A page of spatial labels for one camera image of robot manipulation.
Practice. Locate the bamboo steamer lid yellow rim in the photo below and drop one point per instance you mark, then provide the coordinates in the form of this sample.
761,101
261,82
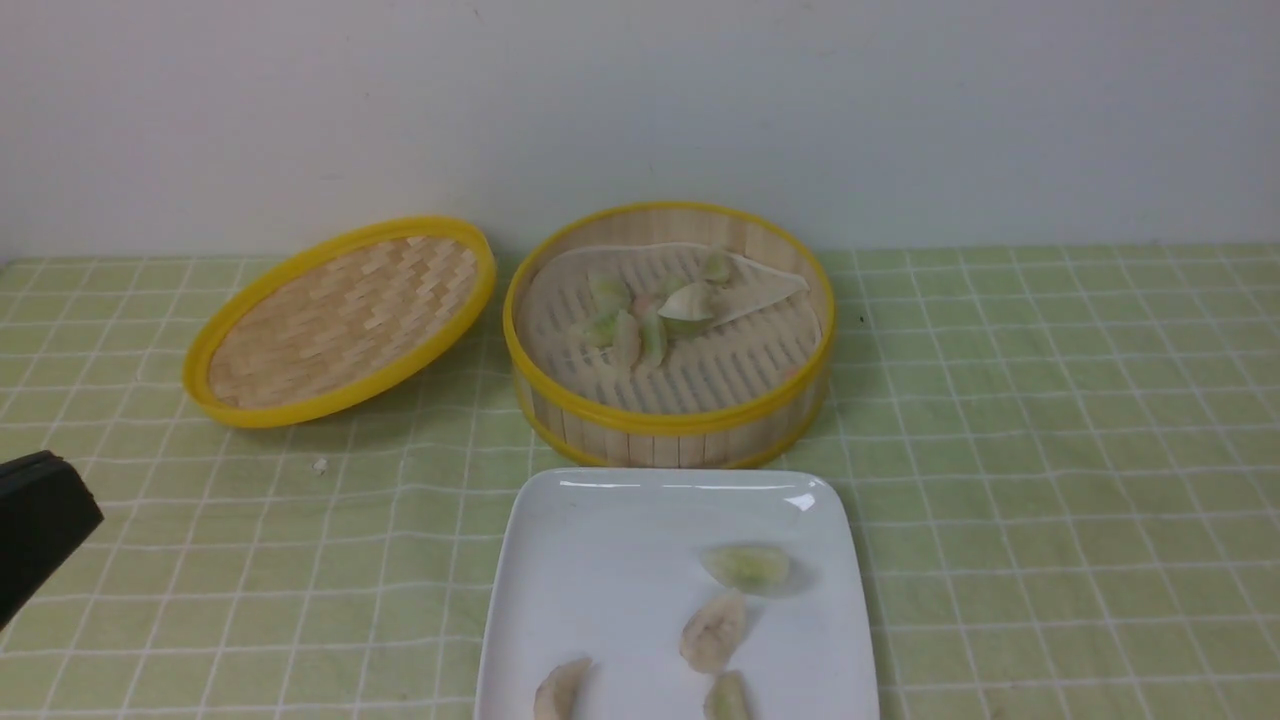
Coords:
341,323

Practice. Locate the pale dumpling centre steamer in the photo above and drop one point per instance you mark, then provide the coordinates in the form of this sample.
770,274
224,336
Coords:
627,343

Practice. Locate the green dumpling on plate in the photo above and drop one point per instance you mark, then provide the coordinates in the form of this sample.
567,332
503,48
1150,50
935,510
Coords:
749,568

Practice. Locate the green dumpling centre steamer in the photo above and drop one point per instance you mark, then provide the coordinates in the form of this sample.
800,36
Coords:
653,337

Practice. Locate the green checked tablecloth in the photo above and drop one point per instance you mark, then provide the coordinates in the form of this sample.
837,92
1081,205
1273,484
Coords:
1060,468

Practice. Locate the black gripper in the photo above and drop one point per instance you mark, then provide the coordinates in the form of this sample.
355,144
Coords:
47,513

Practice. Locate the white dumpling top steamer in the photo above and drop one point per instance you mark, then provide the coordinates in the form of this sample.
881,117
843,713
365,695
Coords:
693,303

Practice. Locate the green dumpling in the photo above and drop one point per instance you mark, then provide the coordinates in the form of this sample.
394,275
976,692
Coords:
727,699
749,568

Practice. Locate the pale dumpling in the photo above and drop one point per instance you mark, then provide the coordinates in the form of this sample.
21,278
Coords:
714,632
556,696

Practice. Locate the bamboo steamer basket yellow rim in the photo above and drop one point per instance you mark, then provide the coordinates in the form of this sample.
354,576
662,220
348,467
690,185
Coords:
741,436

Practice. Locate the white square plate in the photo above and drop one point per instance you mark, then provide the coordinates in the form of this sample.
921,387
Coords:
607,565

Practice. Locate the green dumpling steamer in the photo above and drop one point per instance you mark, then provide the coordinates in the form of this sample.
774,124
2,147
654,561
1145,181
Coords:
609,292
717,267
653,337

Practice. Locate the pale dumpling on plate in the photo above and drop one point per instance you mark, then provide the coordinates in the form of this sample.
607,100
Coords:
714,632

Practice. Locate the green dumpling left back steamer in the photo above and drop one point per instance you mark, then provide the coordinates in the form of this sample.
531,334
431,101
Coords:
609,292

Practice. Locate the white steamer liner paper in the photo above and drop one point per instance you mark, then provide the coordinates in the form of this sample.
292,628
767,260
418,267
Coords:
763,329

